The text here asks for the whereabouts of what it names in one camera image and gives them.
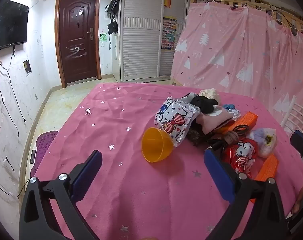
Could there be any black wall cable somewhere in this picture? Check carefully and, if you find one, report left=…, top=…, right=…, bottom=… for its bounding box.
left=0, top=51, right=27, bottom=137

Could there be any brown patterned packet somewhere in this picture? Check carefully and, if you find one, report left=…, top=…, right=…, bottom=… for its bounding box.
left=186, top=126, right=207, bottom=147

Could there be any dark brown door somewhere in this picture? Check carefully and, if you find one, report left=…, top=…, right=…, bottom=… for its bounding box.
left=55, top=0, right=102, bottom=88

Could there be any pink star-print tablecloth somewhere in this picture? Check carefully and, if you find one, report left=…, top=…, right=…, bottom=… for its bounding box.
left=33, top=82, right=303, bottom=240

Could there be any white louvered wardrobe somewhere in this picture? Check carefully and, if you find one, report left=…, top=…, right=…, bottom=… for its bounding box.
left=116, top=0, right=192, bottom=82

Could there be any purple floor mat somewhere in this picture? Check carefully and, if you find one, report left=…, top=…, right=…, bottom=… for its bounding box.
left=30, top=130, right=59, bottom=178

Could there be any black wall television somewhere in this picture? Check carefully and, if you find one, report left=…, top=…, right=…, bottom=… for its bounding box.
left=0, top=0, right=30, bottom=53

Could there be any pink tree-print curtain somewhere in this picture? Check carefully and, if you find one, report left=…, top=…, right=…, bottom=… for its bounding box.
left=170, top=1, right=303, bottom=140

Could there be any red cat-print packet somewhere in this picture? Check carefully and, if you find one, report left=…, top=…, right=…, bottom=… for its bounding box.
left=223, top=137, right=259, bottom=180

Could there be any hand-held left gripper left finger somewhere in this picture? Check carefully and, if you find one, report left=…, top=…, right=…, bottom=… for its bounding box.
left=19, top=150, right=103, bottom=240

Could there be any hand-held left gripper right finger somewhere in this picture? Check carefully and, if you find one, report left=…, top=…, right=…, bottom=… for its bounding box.
left=204, top=148, right=288, bottom=240

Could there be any white metal chair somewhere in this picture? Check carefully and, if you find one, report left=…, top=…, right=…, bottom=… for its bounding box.
left=281, top=102, right=303, bottom=140

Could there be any black handbag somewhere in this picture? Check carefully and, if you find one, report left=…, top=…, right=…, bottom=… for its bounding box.
left=108, top=20, right=119, bottom=34
left=107, top=0, right=120, bottom=13

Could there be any pink cloth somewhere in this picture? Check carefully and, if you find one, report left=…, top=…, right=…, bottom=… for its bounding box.
left=196, top=105, right=235, bottom=134

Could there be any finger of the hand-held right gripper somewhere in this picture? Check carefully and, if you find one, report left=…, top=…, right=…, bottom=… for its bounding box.
left=290, top=129, right=303, bottom=173
left=286, top=209, right=303, bottom=230

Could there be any white plastic bag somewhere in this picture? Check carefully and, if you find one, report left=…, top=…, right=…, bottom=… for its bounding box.
left=248, top=128, right=277, bottom=158

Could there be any orange box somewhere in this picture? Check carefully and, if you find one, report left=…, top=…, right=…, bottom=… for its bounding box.
left=251, top=154, right=279, bottom=203
left=220, top=112, right=258, bottom=133

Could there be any cream cloth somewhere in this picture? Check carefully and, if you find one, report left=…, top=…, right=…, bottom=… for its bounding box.
left=200, top=88, right=218, bottom=100

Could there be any beige hair scrunchie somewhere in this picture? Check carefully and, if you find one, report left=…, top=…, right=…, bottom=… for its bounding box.
left=223, top=131, right=247, bottom=144

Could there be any white cat-print snack bag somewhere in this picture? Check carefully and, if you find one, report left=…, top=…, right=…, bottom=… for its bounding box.
left=155, top=96, right=200, bottom=148

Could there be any silver foil wrapper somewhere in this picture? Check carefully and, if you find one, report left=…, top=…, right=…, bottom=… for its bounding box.
left=228, top=109, right=241, bottom=121

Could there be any small yellow plastic cup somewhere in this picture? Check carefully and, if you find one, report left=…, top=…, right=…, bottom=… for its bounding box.
left=141, top=127, right=172, bottom=163

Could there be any colourful chart poster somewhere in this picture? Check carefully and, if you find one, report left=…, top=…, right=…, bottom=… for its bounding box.
left=161, top=17, right=177, bottom=51

